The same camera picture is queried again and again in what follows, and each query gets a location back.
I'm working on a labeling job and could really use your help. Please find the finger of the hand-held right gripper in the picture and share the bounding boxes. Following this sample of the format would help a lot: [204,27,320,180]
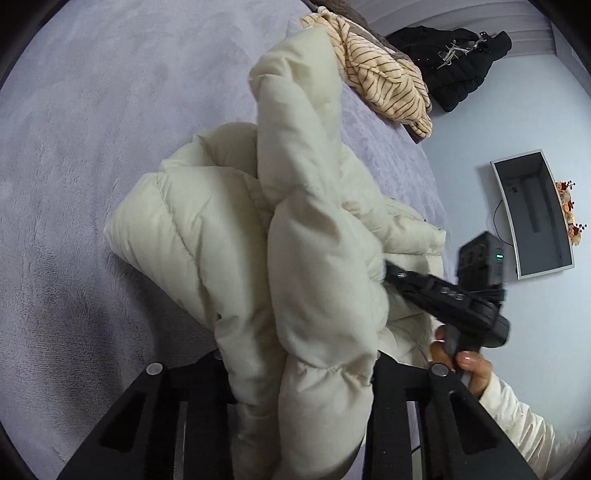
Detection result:
[384,261,463,318]

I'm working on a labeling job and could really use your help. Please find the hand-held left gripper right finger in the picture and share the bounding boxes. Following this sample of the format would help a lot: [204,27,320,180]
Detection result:
[360,350,540,480]

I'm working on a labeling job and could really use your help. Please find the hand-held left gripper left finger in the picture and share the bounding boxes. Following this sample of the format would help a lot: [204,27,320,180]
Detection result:
[55,351,238,480]

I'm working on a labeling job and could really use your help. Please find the cream puffer jacket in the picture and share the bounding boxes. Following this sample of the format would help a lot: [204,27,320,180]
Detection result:
[104,25,448,480]

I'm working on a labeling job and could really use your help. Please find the person's right forearm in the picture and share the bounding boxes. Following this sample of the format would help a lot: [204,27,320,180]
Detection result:
[478,371,574,480]

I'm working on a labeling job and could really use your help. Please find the person's right hand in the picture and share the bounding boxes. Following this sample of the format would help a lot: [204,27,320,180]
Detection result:
[429,324,493,398]

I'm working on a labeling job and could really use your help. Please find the orange artificial flowers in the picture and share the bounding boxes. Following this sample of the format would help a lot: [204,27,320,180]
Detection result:
[556,180,583,247]

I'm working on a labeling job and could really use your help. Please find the black hanging jacket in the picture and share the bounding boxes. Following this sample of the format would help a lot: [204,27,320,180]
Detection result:
[385,27,513,113]

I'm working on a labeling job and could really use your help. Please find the striped beige fleece cloth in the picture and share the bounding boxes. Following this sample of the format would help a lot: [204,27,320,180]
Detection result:
[300,6,433,139]

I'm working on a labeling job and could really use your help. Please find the brown cloth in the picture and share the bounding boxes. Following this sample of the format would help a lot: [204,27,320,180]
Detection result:
[309,0,416,65]

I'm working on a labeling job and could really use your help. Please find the lilac bed blanket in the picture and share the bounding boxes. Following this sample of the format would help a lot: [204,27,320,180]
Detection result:
[0,0,446,480]

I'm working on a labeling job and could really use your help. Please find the black television cable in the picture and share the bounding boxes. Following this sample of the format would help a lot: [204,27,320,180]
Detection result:
[492,199,514,246]

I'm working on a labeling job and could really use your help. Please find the wall-mounted television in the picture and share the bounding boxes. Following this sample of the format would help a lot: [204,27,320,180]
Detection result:
[489,148,575,281]

